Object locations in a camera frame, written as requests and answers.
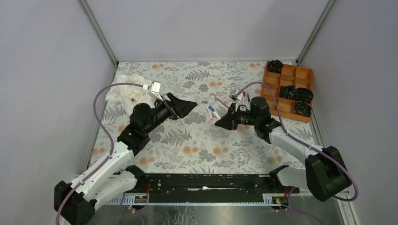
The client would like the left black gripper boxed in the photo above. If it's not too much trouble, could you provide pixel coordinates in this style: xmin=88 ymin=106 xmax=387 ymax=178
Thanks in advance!
xmin=144 ymin=93 xmax=197 ymax=135

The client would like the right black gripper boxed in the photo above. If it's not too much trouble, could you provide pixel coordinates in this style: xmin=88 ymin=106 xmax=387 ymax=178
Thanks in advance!
xmin=215 ymin=103 xmax=259 ymax=131

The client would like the white pen blue tip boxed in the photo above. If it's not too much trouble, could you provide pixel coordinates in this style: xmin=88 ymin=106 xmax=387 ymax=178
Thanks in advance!
xmin=210 ymin=111 xmax=221 ymax=120

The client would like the white pen orange tip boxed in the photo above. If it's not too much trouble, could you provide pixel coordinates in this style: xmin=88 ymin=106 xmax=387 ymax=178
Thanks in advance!
xmin=201 ymin=100 xmax=214 ymax=120

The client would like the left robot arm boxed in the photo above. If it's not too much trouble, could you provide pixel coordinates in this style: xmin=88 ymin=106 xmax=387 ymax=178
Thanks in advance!
xmin=54 ymin=93 xmax=198 ymax=225

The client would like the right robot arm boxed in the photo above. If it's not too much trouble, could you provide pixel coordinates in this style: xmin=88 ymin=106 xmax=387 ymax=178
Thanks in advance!
xmin=215 ymin=97 xmax=353 ymax=202

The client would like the pink red pen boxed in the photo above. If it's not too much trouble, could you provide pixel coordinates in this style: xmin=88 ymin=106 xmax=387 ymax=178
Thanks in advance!
xmin=214 ymin=96 xmax=229 ymax=109

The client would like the floral table mat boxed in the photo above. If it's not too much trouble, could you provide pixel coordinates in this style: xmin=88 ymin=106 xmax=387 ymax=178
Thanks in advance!
xmin=115 ymin=62 xmax=304 ymax=174

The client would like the white crumpled cloth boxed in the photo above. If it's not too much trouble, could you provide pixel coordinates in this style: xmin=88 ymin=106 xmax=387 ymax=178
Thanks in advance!
xmin=105 ymin=74 xmax=154 ymax=114

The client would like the orange compartment tray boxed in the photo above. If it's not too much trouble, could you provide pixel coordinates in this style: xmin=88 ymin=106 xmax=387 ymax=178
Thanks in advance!
xmin=261 ymin=60 xmax=314 ymax=123

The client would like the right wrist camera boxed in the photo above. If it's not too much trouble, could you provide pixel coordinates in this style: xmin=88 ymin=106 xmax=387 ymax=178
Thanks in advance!
xmin=229 ymin=91 xmax=246 ymax=111

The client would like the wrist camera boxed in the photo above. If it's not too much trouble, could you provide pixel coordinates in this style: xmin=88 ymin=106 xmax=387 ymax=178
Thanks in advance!
xmin=143 ymin=81 xmax=164 ymax=101
xmin=229 ymin=91 xmax=246 ymax=111

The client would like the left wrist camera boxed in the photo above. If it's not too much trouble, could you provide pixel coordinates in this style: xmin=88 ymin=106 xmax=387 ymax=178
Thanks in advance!
xmin=143 ymin=81 xmax=164 ymax=101

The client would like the black cable coil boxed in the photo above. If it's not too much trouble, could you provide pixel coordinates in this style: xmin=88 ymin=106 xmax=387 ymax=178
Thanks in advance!
xmin=279 ymin=85 xmax=297 ymax=100
xmin=267 ymin=60 xmax=284 ymax=74
xmin=295 ymin=87 xmax=314 ymax=103
xmin=294 ymin=102 xmax=313 ymax=117

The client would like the black cable coil top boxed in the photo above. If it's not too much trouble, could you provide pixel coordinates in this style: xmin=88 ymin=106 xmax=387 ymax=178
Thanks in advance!
xmin=267 ymin=60 xmax=284 ymax=74

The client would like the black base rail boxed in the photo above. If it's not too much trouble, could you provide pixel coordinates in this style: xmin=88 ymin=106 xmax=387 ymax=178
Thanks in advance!
xmin=116 ymin=173 xmax=300 ymax=204

